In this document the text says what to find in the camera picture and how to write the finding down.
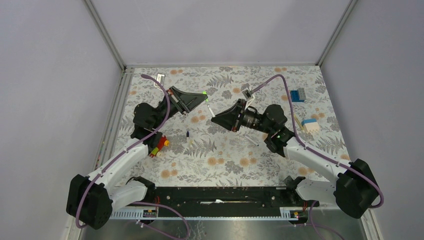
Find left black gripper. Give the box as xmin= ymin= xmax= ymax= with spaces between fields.
xmin=151 ymin=86 xmax=208 ymax=130

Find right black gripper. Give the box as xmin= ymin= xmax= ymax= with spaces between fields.
xmin=211 ymin=98 xmax=273 ymax=135

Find white pen green tip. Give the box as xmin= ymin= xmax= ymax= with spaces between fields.
xmin=206 ymin=104 xmax=215 ymax=117

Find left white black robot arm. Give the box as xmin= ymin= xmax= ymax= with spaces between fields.
xmin=66 ymin=86 xmax=208 ymax=230

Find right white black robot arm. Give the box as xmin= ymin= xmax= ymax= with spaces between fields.
xmin=211 ymin=98 xmax=380 ymax=219

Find blue capped white pen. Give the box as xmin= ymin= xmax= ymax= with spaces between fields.
xmin=186 ymin=131 xmax=192 ymax=147

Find floral patterned table mat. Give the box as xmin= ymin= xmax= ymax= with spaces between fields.
xmin=114 ymin=66 xmax=351 ymax=187

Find red yellow green toy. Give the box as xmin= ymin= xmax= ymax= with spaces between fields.
xmin=149 ymin=135 xmax=170 ymax=158

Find blue grey toy blocks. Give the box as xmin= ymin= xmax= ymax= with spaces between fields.
xmin=290 ymin=88 xmax=306 ymax=103

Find blue white eraser block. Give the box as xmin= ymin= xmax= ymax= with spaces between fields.
xmin=301 ymin=118 xmax=320 ymax=133

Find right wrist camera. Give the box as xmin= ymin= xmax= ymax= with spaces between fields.
xmin=241 ymin=83 xmax=255 ymax=109

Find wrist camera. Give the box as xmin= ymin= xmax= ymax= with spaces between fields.
xmin=155 ymin=73 xmax=166 ymax=89
xmin=241 ymin=83 xmax=255 ymax=109

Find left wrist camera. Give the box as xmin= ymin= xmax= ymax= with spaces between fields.
xmin=155 ymin=73 xmax=166 ymax=89

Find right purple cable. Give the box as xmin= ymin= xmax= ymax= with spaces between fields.
xmin=250 ymin=74 xmax=385 ymax=240

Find purple cable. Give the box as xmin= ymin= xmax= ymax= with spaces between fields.
xmin=74 ymin=74 xmax=190 ymax=240
xmin=250 ymin=74 xmax=385 ymax=240

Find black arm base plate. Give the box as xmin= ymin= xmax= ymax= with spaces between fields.
xmin=143 ymin=187 xmax=313 ymax=219

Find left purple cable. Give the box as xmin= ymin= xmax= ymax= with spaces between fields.
xmin=74 ymin=74 xmax=190 ymax=240

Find white slotted cable duct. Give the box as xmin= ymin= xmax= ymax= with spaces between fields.
xmin=85 ymin=207 xmax=300 ymax=222

